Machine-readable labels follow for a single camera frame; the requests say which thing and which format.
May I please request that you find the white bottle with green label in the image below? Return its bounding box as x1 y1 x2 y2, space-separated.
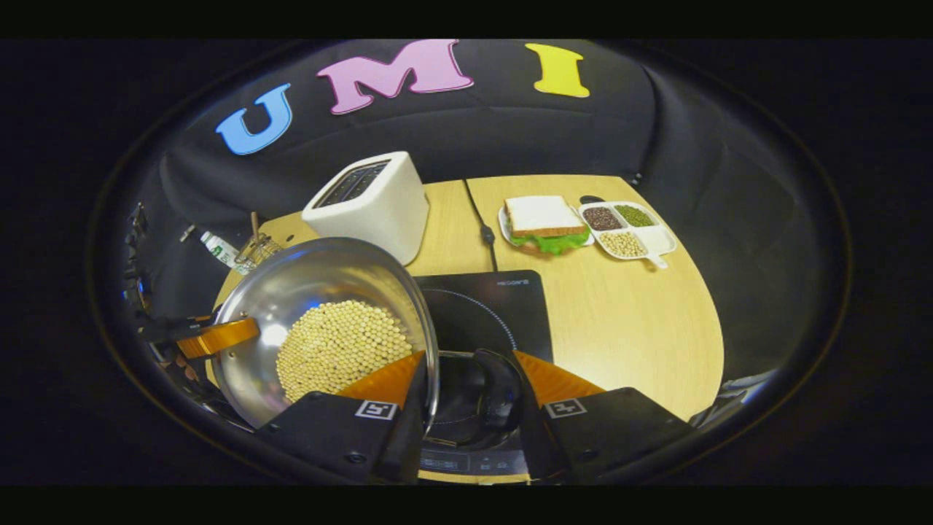
199 231 252 274

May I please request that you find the white toaster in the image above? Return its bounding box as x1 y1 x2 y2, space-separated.
301 151 431 267

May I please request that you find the stainless steel pot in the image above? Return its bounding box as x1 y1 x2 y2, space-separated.
208 237 523 449

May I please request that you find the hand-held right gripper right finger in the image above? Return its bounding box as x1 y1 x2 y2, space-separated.
510 350 697 486

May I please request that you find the white divided dish with beans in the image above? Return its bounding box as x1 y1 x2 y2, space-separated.
578 201 679 271

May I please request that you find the black induction cooktop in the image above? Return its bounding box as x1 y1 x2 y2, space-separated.
415 270 555 479

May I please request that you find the clear glass container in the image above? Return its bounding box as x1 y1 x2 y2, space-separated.
233 211 284 268

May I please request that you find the sandwich with lettuce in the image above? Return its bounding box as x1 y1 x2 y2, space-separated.
504 195 590 256

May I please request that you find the pile of yellow soybeans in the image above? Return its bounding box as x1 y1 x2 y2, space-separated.
276 299 415 403

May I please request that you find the black power cable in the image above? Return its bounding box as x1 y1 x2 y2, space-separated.
463 179 501 272

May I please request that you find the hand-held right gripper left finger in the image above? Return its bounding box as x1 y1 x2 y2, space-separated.
255 350 426 486

